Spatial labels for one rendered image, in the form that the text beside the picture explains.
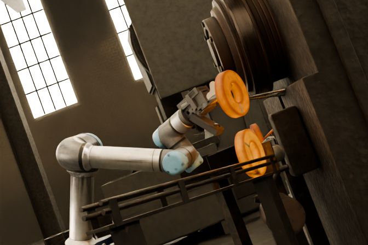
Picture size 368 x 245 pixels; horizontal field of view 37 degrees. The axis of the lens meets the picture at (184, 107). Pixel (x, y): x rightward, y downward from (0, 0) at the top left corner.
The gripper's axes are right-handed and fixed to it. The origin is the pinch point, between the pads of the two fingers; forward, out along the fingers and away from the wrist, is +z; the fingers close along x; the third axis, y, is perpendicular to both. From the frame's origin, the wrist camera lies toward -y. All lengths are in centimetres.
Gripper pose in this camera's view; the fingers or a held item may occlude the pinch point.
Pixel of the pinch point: (230, 88)
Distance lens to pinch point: 176.1
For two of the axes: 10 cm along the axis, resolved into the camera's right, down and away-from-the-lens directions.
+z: 6.4, -5.6, -5.3
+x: 5.6, -1.3, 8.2
